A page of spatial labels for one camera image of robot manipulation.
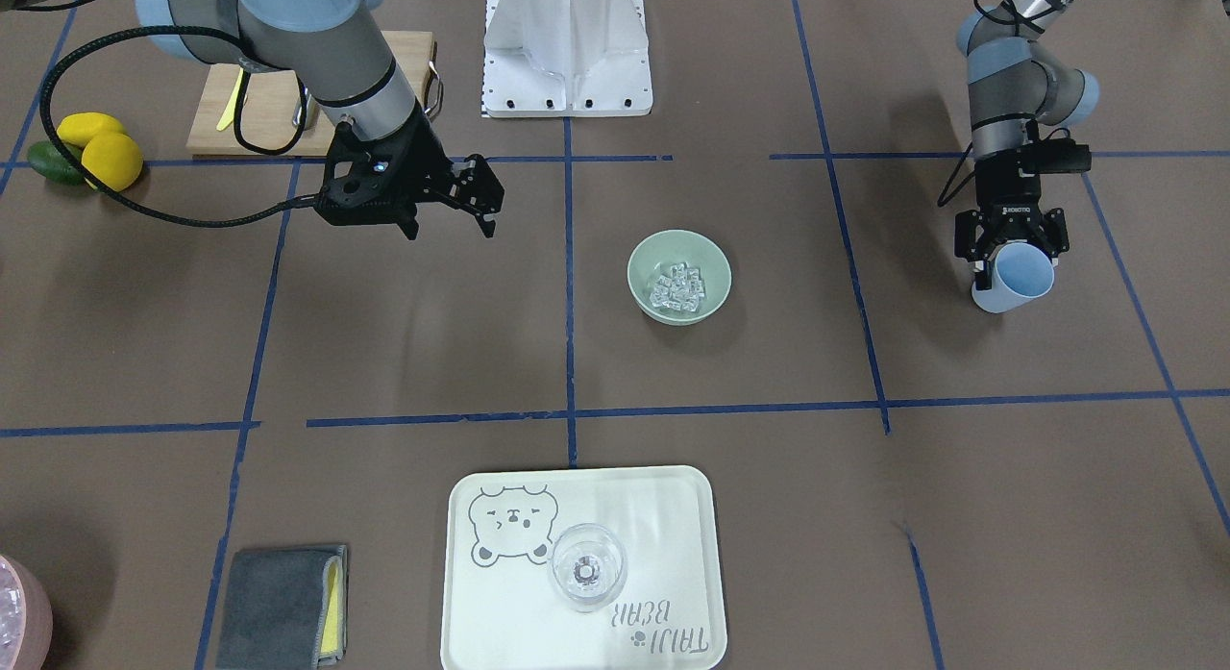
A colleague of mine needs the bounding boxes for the mint green bowl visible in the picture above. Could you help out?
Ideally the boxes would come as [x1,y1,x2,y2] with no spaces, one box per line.
[627,229,733,327]

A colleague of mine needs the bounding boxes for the yellow lemon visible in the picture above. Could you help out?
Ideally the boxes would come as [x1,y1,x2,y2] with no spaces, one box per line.
[57,111,127,149]
[81,132,144,192]

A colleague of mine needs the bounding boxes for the clear wine glass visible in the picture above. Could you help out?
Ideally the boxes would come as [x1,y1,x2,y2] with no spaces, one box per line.
[549,524,629,613]

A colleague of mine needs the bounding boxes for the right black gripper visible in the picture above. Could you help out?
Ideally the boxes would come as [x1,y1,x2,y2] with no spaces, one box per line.
[315,112,504,240]

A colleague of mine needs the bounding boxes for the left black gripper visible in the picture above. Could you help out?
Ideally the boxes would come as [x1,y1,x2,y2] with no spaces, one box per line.
[953,161,1070,288]

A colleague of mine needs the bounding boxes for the white camera pole base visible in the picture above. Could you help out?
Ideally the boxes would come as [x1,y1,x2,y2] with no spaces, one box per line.
[480,0,654,118]

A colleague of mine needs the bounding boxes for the ice cubes in cup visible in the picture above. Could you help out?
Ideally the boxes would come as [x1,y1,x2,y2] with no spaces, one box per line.
[649,262,707,315]

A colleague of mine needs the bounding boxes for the wooden cutting board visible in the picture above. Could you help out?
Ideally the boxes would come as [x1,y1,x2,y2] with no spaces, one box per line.
[187,31,444,159]

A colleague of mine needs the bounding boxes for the yellow plastic knife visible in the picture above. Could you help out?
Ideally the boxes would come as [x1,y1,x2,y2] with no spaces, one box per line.
[215,71,246,133]

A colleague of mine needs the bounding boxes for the cream bear tray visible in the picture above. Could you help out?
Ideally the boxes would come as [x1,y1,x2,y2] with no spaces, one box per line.
[440,465,728,669]

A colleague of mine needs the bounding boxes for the green lime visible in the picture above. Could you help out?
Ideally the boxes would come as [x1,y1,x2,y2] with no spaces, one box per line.
[26,140,86,186]

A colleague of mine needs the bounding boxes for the pink bowl with ice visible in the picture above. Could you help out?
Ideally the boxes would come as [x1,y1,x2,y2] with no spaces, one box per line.
[1,554,54,669]

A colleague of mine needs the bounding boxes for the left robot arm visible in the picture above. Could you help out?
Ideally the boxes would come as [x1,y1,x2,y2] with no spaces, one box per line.
[937,0,1101,293]

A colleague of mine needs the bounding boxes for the light blue cup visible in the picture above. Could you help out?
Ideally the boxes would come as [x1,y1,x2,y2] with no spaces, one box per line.
[972,242,1055,313]

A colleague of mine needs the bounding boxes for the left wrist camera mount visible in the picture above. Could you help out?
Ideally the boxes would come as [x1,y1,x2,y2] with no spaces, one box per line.
[994,138,1093,178]

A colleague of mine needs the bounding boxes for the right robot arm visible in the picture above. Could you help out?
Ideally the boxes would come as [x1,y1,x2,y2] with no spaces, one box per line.
[2,0,504,238]

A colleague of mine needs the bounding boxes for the grey folded cloth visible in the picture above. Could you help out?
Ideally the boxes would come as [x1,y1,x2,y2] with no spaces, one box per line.
[215,543,351,669]

